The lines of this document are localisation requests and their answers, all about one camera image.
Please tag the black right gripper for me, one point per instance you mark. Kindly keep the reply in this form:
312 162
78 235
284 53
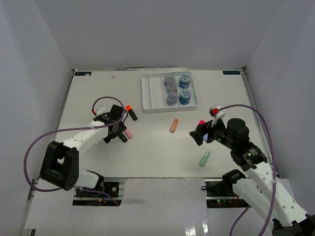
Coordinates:
202 130

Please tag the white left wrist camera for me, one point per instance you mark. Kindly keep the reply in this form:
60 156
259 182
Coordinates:
99 111

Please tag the left blue corner label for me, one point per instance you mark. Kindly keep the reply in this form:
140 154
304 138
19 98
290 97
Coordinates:
82 74

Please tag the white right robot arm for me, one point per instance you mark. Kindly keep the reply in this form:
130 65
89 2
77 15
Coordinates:
254 181

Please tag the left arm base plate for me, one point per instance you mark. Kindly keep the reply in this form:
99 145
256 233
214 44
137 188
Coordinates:
111 188

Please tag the orange cap black highlighter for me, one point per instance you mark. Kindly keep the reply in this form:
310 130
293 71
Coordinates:
131 112

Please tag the pastel pink mini highlighter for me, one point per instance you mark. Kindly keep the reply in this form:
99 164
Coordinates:
128 134

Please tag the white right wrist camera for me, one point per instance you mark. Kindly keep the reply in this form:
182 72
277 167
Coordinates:
215 112

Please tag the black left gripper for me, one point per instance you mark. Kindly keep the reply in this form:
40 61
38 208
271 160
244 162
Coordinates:
122 128

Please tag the blue lidded tub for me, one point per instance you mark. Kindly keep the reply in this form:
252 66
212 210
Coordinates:
185 96
184 81

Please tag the blue corner label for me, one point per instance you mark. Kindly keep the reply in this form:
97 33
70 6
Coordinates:
82 74
231 72

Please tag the pastel orange mini highlighter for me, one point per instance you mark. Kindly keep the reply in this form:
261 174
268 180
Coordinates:
174 126

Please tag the clear paperclip jar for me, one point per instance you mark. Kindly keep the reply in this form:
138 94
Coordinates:
171 88
171 99
168 79

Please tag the pastel blue mini highlighter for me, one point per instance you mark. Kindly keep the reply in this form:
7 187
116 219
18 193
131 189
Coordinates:
205 137

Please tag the right blue corner label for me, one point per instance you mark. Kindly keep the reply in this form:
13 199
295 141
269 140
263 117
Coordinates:
231 72

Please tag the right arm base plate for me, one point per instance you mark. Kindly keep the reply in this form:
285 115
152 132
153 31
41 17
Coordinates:
220 196

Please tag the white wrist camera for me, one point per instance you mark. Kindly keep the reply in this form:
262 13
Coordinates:
99 111
215 112

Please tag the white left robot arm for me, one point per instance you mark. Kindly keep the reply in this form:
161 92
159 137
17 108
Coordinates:
60 166

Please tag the pastel green mini highlighter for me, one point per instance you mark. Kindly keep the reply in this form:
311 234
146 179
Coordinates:
204 159

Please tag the white compartment tray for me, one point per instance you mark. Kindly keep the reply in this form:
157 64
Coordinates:
154 93

